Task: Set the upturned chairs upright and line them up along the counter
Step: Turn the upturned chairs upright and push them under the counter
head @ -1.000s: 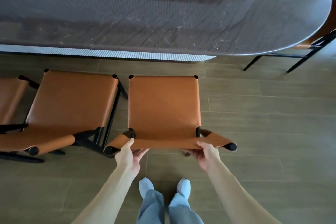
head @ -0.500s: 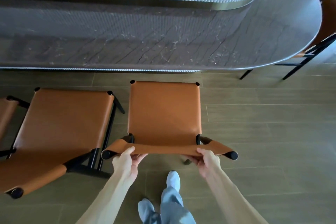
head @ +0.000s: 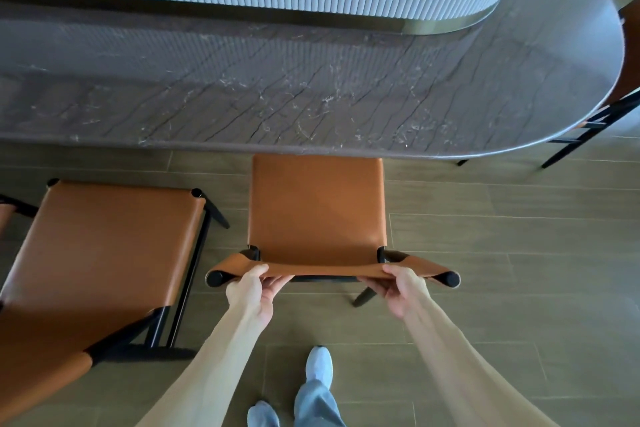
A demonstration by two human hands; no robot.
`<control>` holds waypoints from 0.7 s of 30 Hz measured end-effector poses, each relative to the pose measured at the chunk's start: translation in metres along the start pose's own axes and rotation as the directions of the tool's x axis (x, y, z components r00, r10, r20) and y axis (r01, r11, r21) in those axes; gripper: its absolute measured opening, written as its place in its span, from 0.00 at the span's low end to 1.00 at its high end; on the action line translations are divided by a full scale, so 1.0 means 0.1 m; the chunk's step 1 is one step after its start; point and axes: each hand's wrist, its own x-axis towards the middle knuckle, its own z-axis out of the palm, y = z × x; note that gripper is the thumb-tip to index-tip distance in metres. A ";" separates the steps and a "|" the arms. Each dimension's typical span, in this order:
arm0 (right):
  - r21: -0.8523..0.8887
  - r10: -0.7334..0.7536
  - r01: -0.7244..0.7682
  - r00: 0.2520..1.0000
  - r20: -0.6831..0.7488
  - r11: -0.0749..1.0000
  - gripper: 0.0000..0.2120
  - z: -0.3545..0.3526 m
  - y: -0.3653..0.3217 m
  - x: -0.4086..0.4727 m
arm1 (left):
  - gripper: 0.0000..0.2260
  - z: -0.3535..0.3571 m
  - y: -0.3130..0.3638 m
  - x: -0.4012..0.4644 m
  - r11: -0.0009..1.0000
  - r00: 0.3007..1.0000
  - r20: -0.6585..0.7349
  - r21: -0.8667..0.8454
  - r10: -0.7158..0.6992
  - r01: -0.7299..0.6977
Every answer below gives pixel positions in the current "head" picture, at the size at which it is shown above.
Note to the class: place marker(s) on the person's right hand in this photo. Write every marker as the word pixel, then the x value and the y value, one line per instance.
pixel 402 291

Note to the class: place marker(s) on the person's left hand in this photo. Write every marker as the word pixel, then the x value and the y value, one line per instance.
pixel 250 294

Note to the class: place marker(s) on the person's left forearm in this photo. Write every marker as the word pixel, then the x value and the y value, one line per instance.
pixel 210 376

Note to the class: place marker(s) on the person's right forearm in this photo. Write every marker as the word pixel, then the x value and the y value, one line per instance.
pixel 465 376

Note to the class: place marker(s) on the person's white right shoe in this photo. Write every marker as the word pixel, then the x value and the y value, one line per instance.
pixel 319 364

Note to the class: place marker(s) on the person's white shoe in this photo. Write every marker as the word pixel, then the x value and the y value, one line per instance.
pixel 319 364
pixel 262 415

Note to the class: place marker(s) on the person's white left shoe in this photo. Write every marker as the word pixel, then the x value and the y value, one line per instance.
pixel 262 415

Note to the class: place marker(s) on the person's grey trousers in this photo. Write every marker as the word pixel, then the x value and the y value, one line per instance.
pixel 315 406

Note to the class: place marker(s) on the dark brown table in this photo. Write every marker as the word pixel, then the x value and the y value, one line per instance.
pixel 250 91

